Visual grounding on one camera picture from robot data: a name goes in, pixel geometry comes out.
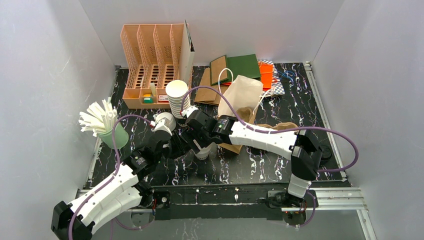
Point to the green yellow small item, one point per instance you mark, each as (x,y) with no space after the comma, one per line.
(148,99)

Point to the red white small box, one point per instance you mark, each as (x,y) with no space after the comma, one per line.
(163,98)

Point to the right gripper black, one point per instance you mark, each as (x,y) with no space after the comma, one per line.
(201,136)

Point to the dark green paper bag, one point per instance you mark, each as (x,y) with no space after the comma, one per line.
(244,65)

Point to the orange paper bag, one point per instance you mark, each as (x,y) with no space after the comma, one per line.
(266,74)

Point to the single paper cup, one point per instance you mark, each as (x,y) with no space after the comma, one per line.
(200,152)

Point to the tan paper bag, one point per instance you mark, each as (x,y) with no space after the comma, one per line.
(243,92)

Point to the black round lid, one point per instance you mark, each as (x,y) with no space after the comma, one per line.
(327,153)

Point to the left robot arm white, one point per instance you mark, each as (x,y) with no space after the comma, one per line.
(120,191)

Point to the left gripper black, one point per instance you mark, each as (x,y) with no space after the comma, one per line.
(180,145)

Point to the stack of white lids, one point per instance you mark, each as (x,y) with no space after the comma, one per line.
(167,118)

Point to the stack of paper cups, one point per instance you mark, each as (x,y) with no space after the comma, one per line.
(175,91)

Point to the brown kraft paper bag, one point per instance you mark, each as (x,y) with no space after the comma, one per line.
(207,94)

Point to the cardboard two-cup carrier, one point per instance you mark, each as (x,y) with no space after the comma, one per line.
(277,127)

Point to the white wrapped straws bundle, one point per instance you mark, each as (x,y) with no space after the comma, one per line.
(98,118)

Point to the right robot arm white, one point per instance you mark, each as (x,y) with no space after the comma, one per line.
(301,147)

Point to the white folder in organizer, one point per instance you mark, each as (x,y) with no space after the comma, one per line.
(187,53)

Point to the pink desk file organizer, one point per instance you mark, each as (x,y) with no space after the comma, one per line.
(152,52)

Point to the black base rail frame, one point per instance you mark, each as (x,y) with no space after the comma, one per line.
(257,200)

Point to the green cup holder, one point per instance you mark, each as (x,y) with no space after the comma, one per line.
(120,135)

